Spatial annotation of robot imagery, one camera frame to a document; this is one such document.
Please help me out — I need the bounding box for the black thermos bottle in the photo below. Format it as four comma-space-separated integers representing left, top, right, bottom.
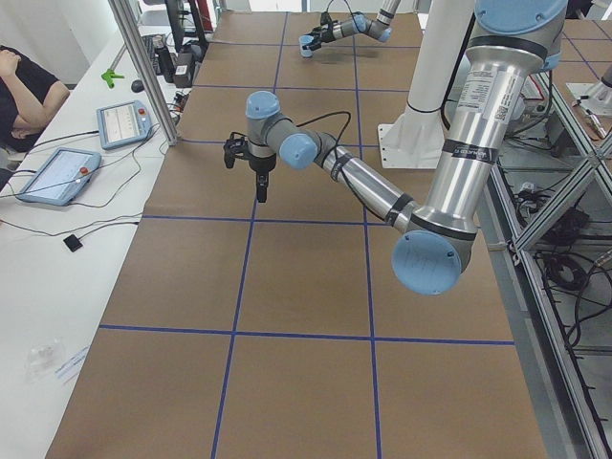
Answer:
155, 44, 175, 83

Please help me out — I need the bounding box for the blue plastic cup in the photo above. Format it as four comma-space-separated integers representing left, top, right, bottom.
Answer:
298, 34, 315, 58

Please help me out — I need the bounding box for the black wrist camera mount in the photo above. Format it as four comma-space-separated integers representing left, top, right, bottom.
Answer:
224, 132, 250, 169

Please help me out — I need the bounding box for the far blue teach pendant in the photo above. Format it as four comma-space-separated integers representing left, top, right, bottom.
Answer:
97, 100, 152, 150

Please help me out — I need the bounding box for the green plastic clamp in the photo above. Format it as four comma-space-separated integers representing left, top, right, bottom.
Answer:
100, 68, 124, 89

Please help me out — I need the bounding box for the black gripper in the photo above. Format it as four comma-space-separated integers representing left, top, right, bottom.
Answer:
249, 155, 276, 203
301, 24, 335, 53

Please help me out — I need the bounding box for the blue teach pendant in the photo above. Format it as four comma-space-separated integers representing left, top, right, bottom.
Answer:
97, 100, 152, 150
15, 147, 101, 207

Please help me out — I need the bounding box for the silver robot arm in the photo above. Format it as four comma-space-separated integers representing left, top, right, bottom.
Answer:
245, 1, 567, 295
298, 0, 400, 58

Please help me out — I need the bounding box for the aluminium frame post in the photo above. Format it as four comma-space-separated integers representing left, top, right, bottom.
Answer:
108, 0, 179, 146

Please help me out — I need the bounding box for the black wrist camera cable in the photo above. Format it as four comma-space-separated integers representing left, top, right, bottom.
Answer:
291, 110, 369, 211

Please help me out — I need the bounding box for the small black square puck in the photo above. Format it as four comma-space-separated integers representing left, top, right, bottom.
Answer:
63, 234, 83, 252

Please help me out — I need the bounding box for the clear plastic bag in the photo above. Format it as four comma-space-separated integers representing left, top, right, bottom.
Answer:
25, 338, 65, 383

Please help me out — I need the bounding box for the near blue teach pendant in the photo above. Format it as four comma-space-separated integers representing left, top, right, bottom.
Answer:
15, 147, 101, 207

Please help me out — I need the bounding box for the black box with label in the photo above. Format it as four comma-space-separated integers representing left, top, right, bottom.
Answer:
173, 53, 195, 89

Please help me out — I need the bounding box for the seated person black shirt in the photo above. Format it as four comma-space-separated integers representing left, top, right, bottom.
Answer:
1, 45, 70, 153

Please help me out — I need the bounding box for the white column pedestal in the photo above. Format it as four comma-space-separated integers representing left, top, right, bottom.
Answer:
378, 1, 474, 169

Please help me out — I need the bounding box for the black computer mouse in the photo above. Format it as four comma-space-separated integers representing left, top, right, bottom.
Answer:
131, 79, 144, 93

